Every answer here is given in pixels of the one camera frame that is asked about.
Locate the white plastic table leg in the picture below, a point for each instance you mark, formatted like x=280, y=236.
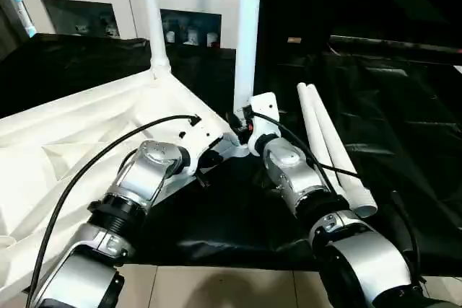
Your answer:
x=153, y=19
x=339, y=156
x=312, y=117
x=247, y=34

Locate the white plastic table top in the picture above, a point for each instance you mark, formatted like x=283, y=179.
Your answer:
x=79, y=142

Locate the small yellow label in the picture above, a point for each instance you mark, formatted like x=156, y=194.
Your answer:
x=293, y=40

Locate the black table mat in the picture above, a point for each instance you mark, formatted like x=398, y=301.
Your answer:
x=404, y=135

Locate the silver metal rod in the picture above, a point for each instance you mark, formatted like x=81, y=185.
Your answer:
x=397, y=45

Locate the grey curtain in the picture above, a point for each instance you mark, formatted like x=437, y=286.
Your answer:
x=11, y=12

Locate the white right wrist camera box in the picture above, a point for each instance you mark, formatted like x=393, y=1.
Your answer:
x=263, y=117

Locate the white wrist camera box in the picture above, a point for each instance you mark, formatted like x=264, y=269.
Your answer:
x=263, y=117
x=202, y=135

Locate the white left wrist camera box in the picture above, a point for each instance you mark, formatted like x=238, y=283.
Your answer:
x=202, y=135

